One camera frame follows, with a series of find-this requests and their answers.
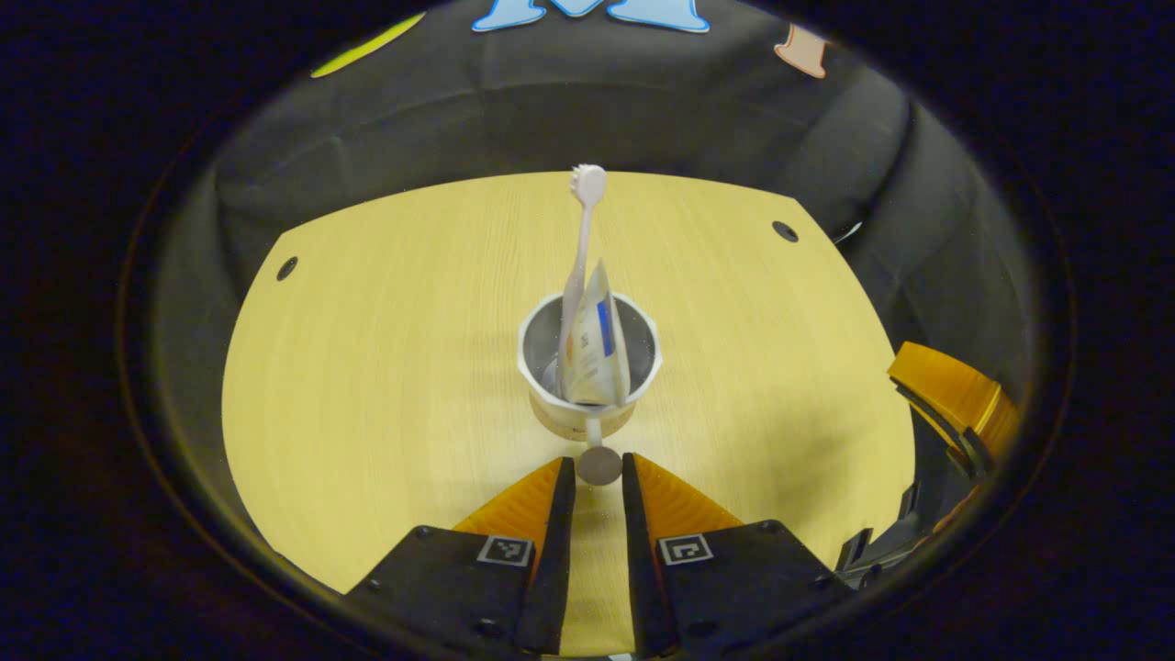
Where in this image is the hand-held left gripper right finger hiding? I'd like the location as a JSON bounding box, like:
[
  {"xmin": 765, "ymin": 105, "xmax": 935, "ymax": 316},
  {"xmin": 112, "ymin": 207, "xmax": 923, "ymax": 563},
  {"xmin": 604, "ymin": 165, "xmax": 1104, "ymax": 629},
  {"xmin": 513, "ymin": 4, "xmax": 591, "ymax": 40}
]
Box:
[{"xmin": 621, "ymin": 451, "xmax": 859, "ymax": 660}]

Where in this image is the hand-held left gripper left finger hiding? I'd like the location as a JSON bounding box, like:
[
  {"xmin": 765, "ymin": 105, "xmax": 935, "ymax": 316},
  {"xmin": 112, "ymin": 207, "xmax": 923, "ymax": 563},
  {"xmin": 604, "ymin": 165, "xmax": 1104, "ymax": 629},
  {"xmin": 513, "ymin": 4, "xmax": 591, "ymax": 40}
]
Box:
[{"xmin": 342, "ymin": 455, "xmax": 578, "ymax": 657}]

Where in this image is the white toothpaste tube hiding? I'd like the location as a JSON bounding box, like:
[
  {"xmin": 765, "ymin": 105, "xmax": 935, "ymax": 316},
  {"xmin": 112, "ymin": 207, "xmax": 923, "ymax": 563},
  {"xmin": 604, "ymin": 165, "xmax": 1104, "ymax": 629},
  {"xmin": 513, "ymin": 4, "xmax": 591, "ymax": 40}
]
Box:
[{"xmin": 560, "ymin": 260, "xmax": 632, "ymax": 408}]

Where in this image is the white cup with handle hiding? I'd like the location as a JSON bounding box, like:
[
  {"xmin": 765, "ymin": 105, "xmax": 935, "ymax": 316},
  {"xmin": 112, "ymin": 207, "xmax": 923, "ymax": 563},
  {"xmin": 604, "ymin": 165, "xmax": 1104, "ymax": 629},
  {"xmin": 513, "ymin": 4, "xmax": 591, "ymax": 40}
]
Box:
[{"xmin": 517, "ymin": 292, "xmax": 663, "ymax": 487}]

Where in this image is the pale purple toothbrush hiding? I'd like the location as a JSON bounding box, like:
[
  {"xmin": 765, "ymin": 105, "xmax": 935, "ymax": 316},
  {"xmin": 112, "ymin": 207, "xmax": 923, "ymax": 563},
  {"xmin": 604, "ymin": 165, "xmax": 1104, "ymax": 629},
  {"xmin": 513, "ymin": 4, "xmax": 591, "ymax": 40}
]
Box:
[{"xmin": 556, "ymin": 163, "xmax": 609, "ymax": 387}]

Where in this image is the wooden desktop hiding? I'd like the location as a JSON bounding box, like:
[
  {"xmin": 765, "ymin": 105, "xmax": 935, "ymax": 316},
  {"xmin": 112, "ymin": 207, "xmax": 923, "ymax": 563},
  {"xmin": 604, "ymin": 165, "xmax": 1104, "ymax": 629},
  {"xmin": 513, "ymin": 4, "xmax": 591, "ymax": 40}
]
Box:
[{"xmin": 221, "ymin": 171, "xmax": 917, "ymax": 658}]

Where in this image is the black backdrop cloth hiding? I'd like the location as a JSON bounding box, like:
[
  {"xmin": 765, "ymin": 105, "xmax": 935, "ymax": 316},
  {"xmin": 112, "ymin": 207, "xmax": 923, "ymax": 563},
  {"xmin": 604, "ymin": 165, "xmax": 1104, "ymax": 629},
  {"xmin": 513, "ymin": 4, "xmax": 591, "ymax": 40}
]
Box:
[{"xmin": 147, "ymin": 0, "xmax": 1043, "ymax": 570}]

